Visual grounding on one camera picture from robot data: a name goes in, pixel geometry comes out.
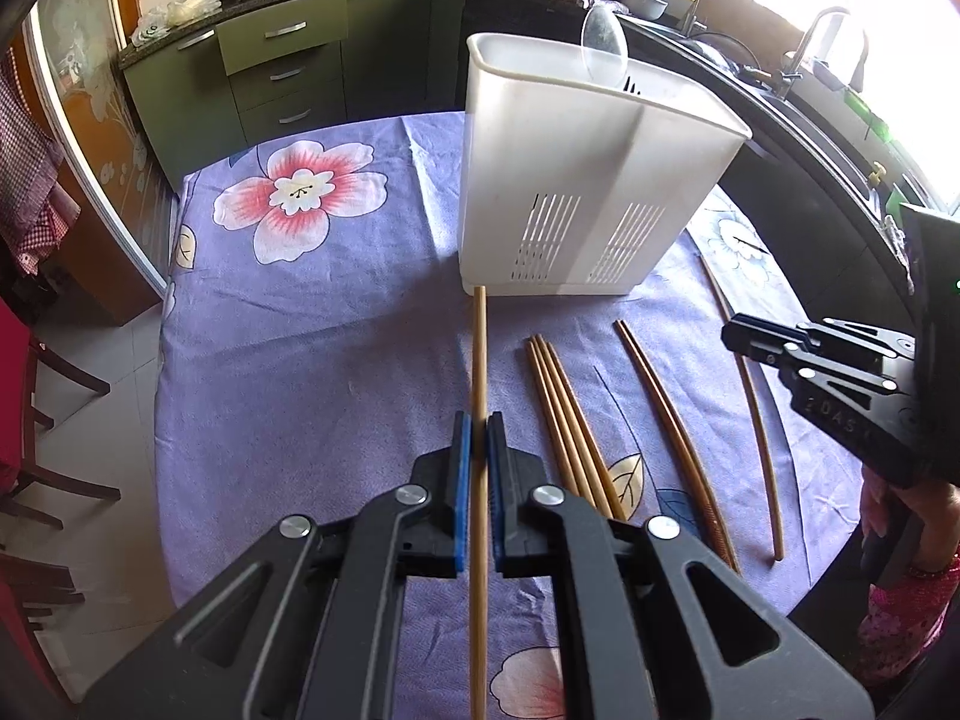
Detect purple checked apron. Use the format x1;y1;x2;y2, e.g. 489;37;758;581
0;47;82;277

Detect purple floral tablecloth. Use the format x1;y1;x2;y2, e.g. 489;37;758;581
127;112;872;718

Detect green lower cabinets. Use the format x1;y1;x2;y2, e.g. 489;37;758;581
122;0;466;184

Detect black wok in sink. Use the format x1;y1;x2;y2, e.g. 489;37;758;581
683;31;770;83

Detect white plastic utensil holder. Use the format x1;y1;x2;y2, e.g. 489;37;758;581
459;32;752;296

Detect chrome kitchen faucet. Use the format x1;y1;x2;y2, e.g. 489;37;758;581
775;5;871;99

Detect red chair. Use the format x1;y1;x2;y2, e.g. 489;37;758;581
2;307;122;697

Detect white bowl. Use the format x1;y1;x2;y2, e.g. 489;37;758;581
620;0;667;21

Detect clear plastic spoon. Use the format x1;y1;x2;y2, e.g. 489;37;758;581
581;0;628;89

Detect plastic bag on counter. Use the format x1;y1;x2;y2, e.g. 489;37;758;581
130;0;223;47

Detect light bamboo chopstick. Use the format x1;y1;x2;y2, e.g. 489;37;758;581
469;286;490;720

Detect glass sliding door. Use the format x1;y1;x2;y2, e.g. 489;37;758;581
23;0;176;296

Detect wooden cutting board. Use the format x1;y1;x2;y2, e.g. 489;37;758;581
697;0;804;68

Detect reddish brown chopstick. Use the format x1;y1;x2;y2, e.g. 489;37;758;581
542;340;626;522

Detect person's right hand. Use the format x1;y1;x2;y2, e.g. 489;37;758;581
859;466;958;574

